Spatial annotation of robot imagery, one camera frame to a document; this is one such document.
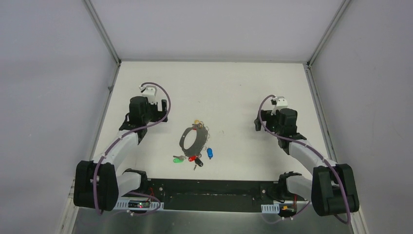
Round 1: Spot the key with yellow tag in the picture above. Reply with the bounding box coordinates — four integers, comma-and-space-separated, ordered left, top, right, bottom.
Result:
193, 120, 204, 129

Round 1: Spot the key with green tag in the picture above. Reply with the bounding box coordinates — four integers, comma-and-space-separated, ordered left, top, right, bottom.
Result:
173, 156, 186, 163

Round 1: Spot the large silver carabiner keyring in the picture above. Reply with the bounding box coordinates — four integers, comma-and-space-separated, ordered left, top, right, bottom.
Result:
179, 124, 211, 157

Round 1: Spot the key with black tag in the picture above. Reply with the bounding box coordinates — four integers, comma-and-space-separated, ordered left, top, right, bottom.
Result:
194, 157, 204, 167

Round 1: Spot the key with blue tag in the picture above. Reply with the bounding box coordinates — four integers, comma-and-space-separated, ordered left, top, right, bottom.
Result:
206, 148, 213, 159

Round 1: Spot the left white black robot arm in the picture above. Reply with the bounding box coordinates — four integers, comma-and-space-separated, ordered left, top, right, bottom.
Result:
73, 96, 170, 214

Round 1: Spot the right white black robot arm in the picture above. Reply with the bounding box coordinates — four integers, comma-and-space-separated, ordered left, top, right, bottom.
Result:
254, 108, 359, 216

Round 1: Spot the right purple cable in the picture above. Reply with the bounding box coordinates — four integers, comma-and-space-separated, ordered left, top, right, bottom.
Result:
257, 94, 352, 225

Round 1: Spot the purple cable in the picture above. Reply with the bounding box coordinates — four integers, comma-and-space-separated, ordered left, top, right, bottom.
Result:
257, 94, 352, 225
92, 82, 171, 216

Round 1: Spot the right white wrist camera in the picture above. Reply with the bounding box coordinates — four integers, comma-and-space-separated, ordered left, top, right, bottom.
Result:
271, 96, 288, 116

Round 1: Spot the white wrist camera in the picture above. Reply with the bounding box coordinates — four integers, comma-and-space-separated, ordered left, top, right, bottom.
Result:
271, 96, 288, 116
140, 85, 157, 105

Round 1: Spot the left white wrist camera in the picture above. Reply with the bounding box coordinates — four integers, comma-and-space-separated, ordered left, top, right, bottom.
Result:
140, 85, 157, 105

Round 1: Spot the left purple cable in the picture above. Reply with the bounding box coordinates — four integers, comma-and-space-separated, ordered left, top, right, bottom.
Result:
92, 82, 171, 216

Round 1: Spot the right white slotted cable duct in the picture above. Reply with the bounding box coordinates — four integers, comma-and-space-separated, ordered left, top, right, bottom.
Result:
261, 204, 280, 214

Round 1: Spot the white slotted cable duct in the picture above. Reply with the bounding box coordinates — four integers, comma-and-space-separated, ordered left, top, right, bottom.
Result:
261, 204, 280, 214
113, 198, 164, 211

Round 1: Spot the left white slotted cable duct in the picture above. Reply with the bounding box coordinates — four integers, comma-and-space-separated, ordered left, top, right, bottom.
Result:
113, 198, 164, 211

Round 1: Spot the left aluminium frame post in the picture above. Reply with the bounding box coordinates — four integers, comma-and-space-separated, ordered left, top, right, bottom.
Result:
82, 0, 121, 66

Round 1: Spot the aluminium frame post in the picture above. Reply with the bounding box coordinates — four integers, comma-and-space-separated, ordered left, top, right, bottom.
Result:
307, 0, 352, 68
82, 0, 121, 66

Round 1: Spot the right aluminium frame post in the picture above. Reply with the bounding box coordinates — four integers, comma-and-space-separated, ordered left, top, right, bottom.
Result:
307, 0, 352, 68

